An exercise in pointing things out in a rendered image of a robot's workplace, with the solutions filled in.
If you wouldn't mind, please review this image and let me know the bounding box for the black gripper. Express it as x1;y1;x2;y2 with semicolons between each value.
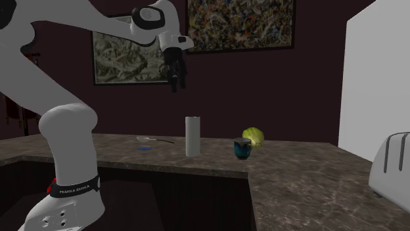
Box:
163;46;188;94

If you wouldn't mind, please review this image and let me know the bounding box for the white paper towel roll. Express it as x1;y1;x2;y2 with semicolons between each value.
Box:
185;115;201;158

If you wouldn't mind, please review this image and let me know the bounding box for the dark blue mug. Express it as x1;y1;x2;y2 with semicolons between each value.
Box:
233;137;253;161

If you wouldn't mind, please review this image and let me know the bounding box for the green cabbage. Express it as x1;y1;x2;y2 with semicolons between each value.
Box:
242;127;265;149

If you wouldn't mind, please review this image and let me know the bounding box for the dark robot stand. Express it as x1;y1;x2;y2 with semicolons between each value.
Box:
0;178;166;231

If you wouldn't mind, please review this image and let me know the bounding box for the white refrigerator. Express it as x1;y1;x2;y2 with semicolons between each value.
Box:
338;0;410;162

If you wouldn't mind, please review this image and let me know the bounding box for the white toaster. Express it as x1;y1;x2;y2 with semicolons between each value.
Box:
368;131;410;214

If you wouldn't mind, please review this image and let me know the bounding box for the grey landscape wall picture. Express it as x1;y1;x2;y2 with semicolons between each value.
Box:
92;14;171;87

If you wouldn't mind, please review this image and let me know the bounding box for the silver spoon with black handle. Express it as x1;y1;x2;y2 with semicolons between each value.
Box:
136;135;175;144

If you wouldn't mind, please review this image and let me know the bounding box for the colourful abstract wall painting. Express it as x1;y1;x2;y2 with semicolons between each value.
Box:
185;0;296;55

